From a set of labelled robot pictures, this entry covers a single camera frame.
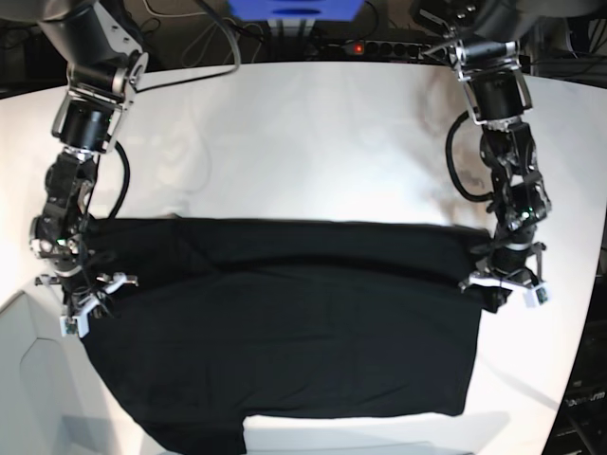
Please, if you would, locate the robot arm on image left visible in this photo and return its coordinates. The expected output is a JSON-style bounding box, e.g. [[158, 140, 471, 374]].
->
[[30, 1, 148, 333]]

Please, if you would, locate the blue plastic box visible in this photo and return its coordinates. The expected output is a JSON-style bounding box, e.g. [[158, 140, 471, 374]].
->
[[229, 0, 364, 22]]

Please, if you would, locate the black T-shirt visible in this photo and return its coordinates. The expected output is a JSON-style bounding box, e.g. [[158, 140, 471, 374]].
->
[[83, 219, 494, 454]]

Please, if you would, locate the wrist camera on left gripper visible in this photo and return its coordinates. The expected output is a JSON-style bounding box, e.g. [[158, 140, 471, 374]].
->
[[523, 282, 551, 308]]

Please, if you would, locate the black power strip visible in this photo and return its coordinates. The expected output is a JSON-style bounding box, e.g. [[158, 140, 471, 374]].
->
[[311, 40, 432, 64]]

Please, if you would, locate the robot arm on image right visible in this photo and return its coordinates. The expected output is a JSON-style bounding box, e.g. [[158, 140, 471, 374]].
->
[[426, 1, 606, 313]]

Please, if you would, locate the white bin at table edge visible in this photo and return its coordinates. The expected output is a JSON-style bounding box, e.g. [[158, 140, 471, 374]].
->
[[1, 292, 97, 454]]

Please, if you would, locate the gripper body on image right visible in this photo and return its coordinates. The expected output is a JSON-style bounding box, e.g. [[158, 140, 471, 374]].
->
[[458, 231, 547, 294]]

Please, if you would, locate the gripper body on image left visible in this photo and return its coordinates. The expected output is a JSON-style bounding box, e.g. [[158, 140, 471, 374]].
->
[[35, 250, 139, 322]]

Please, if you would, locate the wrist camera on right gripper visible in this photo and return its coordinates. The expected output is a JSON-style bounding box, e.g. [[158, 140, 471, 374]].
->
[[60, 314, 90, 338]]

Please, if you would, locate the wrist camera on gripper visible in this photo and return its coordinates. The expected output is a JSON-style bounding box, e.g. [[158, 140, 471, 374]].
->
[[60, 314, 90, 338], [523, 282, 551, 308]]

